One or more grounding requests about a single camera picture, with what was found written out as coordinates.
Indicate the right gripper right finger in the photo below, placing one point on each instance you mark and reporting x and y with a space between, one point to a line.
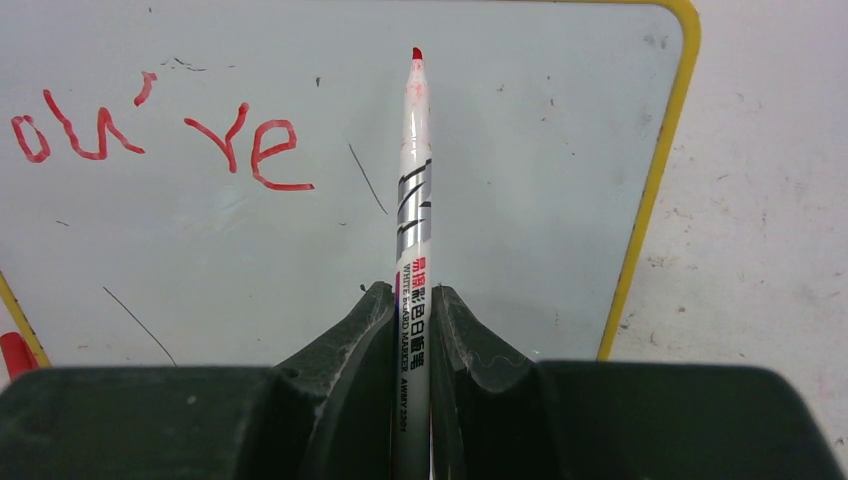
499 415

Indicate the red whiteboard marker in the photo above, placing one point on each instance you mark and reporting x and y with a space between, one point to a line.
411 424

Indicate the red marker cap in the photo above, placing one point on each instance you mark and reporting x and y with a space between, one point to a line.
17 355

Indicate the yellow framed whiteboard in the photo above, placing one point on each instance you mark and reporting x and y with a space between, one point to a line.
215 182

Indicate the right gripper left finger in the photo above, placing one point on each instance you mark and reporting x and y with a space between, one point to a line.
323 413

